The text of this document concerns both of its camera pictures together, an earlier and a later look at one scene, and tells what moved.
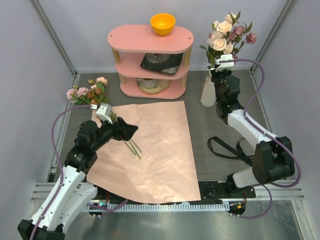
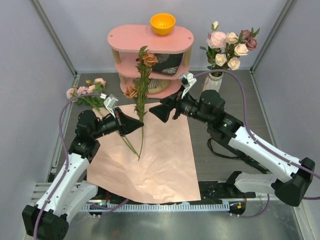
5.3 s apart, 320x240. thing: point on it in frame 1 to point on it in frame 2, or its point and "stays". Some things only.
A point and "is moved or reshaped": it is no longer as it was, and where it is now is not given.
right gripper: [214, 73] to [162, 111]
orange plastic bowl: [162, 23] stays
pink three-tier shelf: [151, 65] stays
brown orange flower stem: [97, 95] to [146, 60]
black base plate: [212, 192] stays
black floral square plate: [169, 63] stays
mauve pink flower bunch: [240, 36] is moved or reshaped
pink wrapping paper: [157, 164] stays
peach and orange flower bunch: [217, 41] to [229, 55]
